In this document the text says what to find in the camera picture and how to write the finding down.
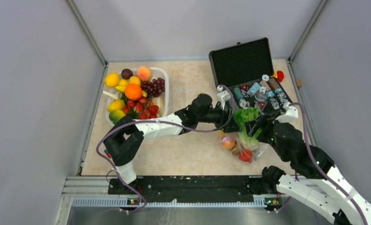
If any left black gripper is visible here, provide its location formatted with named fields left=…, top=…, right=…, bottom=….
left=197, top=102, right=242, bottom=134

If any green lettuce leaf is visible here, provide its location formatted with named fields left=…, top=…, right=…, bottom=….
left=234, top=107, right=260, bottom=150

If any peach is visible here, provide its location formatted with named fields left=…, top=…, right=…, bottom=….
left=220, top=135, right=236, bottom=150
left=137, top=66, right=152, bottom=81

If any clear zip top bag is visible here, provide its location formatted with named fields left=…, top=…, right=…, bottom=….
left=219, top=130, right=267, bottom=161

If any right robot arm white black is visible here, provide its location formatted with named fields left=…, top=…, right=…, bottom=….
left=245, top=114, right=371, bottom=225

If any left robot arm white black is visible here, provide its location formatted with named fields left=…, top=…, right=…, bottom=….
left=102, top=94, right=241, bottom=194

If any red small object behind case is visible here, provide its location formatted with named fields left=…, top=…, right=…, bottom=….
left=272, top=70, right=284, bottom=83

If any black poker chip case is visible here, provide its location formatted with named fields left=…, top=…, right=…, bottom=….
left=209, top=37, right=292, bottom=117

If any dark grapes bunch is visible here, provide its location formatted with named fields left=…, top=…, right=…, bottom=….
left=141, top=77, right=166, bottom=98

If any strawberry cluster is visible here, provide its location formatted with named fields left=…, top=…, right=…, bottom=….
left=121, top=97, right=160, bottom=120

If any large orange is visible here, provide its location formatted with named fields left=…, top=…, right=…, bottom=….
left=124, top=84, right=143, bottom=101

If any dark plum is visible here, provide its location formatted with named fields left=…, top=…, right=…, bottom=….
left=121, top=68, right=133, bottom=80

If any red blue block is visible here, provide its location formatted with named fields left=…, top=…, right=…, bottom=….
left=104, top=150, right=111, bottom=158

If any yellow lemon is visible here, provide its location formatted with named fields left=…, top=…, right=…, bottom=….
left=104, top=73, right=121, bottom=88

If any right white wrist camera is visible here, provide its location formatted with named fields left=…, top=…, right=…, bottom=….
left=275, top=102, right=299, bottom=123

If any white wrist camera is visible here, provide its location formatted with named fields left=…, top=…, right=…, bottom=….
left=216, top=85, right=232, bottom=110
left=275, top=102, right=299, bottom=123

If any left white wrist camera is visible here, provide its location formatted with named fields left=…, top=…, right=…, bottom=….
left=216, top=85, right=232, bottom=110

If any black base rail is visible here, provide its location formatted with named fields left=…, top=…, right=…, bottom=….
left=108, top=175, right=278, bottom=203

